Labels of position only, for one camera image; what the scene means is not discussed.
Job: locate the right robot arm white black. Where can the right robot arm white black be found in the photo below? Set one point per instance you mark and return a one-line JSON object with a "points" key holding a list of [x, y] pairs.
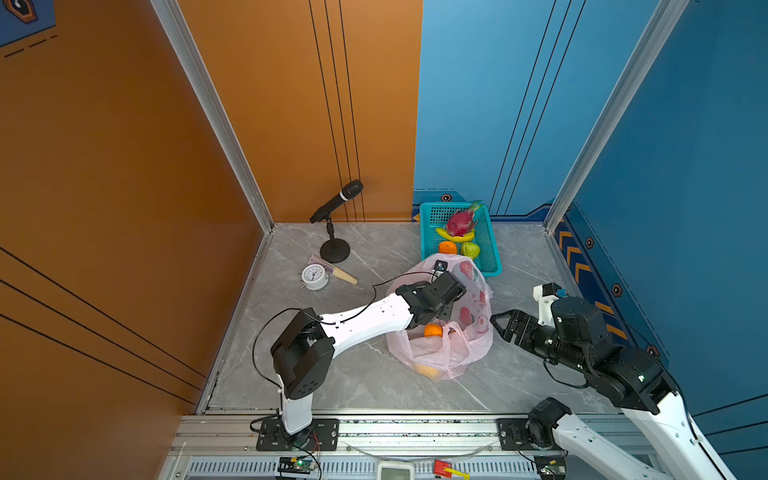
{"points": [[572, 332]]}

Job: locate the orange tangerine fruit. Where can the orange tangerine fruit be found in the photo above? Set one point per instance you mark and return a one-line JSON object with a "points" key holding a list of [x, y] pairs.
{"points": [[448, 247]]}

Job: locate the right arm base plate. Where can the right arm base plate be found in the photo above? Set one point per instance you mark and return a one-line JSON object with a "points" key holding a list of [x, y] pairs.
{"points": [[514, 434]]}

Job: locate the pink dragon fruit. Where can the pink dragon fruit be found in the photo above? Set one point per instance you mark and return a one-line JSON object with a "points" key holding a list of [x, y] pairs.
{"points": [[463, 221]]}

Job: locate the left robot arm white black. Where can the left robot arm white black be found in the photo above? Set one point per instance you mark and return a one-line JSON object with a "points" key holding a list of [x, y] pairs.
{"points": [[303, 353]]}

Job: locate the red yellow button box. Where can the red yellow button box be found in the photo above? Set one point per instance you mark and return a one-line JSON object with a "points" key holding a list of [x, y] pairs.
{"points": [[446, 470]]}

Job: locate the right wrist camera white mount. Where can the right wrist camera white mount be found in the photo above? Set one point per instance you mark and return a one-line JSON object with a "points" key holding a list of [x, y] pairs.
{"points": [[545, 295]]}

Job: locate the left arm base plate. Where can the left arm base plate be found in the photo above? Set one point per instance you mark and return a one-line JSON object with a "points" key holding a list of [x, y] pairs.
{"points": [[321, 435]]}

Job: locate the pink plastic bag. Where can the pink plastic bag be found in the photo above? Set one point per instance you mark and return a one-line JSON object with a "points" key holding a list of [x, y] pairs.
{"points": [[467, 336]]}

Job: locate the teal plastic basket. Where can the teal plastic basket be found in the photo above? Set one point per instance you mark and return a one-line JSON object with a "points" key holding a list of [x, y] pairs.
{"points": [[436, 214]]}

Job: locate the white display device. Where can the white display device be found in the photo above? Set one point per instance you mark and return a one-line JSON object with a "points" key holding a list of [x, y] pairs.
{"points": [[395, 470]]}

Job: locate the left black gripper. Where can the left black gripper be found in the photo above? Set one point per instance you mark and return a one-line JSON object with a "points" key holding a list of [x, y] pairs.
{"points": [[446, 313]]}

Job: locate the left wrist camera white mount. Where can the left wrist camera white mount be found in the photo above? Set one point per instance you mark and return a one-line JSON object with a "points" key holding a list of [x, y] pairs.
{"points": [[440, 267]]}

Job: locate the yellow banana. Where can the yellow banana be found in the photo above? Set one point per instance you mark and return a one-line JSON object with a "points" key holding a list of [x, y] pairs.
{"points": [[467, 237]]}

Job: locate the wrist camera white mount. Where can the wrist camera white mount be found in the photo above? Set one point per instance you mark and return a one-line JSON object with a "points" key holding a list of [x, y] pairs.
{"points": [[440, 267], [545, 295]]}

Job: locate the white round alarm clock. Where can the white round alarm clock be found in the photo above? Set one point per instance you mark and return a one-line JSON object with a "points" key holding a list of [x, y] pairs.
{"points": [[314, 277]]}

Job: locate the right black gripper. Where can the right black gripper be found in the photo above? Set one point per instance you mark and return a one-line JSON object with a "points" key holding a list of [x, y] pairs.
{"points": [[526, 325]]}

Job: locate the green circuit board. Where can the green circuit board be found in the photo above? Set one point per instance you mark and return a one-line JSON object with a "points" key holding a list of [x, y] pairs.
{"points": [[296, 468]]}

